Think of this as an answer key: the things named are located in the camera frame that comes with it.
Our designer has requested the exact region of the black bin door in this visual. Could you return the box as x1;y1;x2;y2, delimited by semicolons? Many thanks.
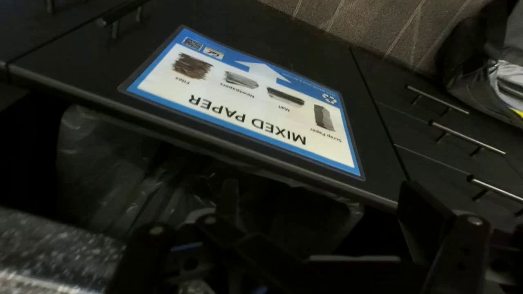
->
0;0;149;75
9;0;406;209

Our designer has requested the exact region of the black bin liner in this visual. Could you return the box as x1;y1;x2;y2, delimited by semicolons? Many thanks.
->
56;105;365;257

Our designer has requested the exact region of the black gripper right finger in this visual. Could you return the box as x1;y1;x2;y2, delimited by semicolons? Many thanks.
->
311;181;523;294

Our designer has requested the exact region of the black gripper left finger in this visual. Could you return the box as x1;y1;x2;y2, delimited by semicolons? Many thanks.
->
108;180;306;294

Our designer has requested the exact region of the right black bin door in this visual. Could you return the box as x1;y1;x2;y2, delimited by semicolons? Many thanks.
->
0;0;149;75

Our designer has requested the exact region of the left black bin door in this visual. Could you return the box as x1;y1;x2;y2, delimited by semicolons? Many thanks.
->
9;0;406;209

